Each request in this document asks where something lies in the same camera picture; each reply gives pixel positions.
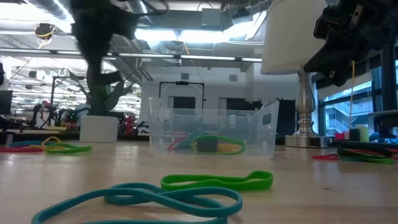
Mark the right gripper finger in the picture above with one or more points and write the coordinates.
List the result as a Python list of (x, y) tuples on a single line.
[(323, 60), (342, 73)]

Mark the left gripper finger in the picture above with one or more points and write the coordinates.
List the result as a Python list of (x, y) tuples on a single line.
[(94, 74), (112, 77)]

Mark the black background robot arm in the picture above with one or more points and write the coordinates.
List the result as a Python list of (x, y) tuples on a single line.
[(40, 115)]

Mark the clear plastic bin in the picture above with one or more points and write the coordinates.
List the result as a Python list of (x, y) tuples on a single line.
[(248, 130)]

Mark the green snake plant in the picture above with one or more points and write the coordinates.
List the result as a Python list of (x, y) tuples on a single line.
[(112, 99)]

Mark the white lampshade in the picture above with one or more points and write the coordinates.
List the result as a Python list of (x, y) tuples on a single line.
[(289, 37)]

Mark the silver lamp base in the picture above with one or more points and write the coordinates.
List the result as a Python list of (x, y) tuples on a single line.
[(304, 102)]

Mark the black vertical pole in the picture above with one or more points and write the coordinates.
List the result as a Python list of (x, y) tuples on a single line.
[(388, 93)]

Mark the white round plant pot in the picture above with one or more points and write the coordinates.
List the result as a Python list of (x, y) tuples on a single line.
[(99, 129)]

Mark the black desk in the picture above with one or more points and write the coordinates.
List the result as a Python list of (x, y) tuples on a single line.
[(385, 113)]

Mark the black cup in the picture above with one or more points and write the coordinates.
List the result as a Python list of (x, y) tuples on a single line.
[(352, 135)]

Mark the pale green cup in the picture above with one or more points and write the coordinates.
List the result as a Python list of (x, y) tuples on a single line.
[(364, 133)]

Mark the long ceiling light bar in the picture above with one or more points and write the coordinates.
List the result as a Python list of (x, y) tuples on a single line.
[(202, 58)]

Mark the black background monitor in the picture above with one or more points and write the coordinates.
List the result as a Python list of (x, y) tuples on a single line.
[(5, 102)]

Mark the grey ceiling box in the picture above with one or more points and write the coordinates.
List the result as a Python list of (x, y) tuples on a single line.
[(211, 17)]

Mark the small black block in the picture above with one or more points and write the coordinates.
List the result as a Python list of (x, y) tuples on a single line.
[(207, 145)]

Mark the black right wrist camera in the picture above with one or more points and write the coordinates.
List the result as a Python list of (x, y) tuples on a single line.
[(323, 29)]

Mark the black gantry frame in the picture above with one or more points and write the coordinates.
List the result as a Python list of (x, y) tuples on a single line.
[(182, 83)]

